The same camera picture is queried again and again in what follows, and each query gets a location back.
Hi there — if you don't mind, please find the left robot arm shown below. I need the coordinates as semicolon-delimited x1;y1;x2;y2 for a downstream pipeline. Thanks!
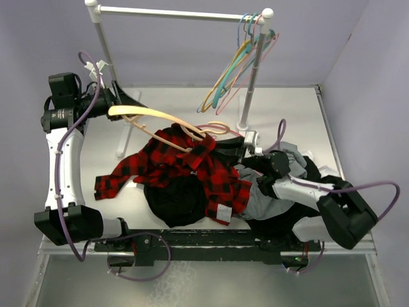
34;72;142;251

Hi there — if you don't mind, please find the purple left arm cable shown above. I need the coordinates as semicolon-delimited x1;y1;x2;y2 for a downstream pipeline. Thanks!
55;51;172;283

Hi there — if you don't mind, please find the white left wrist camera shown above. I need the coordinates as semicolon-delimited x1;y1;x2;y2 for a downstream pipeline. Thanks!
84;59;109;84

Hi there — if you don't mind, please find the pink plastic hanger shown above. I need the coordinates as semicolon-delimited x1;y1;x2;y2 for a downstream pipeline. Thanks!
196;122;242;141

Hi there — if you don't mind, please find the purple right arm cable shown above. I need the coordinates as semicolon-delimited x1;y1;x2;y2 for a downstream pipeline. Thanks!
263;118;401;275

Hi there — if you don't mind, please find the cream plastic hanger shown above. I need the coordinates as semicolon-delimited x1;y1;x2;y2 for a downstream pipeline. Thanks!
107;105;231;153

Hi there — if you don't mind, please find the aluminium front rail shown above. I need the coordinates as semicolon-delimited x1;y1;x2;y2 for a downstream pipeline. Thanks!
37;227;377;256

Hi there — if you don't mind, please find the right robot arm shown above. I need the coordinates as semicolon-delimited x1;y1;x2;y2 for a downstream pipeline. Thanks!
215;138;379;250

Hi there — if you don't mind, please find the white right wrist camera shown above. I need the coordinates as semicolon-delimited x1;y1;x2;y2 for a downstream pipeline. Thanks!
243;130;263;156

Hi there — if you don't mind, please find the grey shirt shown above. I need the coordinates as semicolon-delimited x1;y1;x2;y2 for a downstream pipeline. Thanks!
235;141;307;221

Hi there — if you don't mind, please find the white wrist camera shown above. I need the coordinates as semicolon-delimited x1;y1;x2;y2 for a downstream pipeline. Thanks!
84;59;109;84
243;130;263;156

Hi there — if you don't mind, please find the white clothes rack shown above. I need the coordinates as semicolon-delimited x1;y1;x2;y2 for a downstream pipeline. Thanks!
84;0;275;157

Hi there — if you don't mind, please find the black garment right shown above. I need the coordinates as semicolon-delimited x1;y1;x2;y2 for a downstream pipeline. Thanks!
246;151;343;242

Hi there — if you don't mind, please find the black garment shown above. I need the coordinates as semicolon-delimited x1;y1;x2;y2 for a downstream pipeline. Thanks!
246;151;343;242
144;175;208;228

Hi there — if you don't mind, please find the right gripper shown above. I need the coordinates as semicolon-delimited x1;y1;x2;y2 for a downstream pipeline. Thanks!
204;135;268;175

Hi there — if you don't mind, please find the red black plaid shirt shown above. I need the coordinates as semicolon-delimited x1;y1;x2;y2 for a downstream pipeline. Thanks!
94;123;251;225

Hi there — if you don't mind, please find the yellow plastic hanger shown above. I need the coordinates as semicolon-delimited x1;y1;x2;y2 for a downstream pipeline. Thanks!
196;39;254;113

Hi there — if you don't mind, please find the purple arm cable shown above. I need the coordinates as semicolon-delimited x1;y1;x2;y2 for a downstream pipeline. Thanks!
263;118;401;275
55;51;172;283

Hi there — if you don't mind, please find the teal plastic hanger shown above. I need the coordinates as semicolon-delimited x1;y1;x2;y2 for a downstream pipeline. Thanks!
197;12;279;114

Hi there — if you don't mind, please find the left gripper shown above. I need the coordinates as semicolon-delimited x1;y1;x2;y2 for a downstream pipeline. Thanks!
76;79;148;122

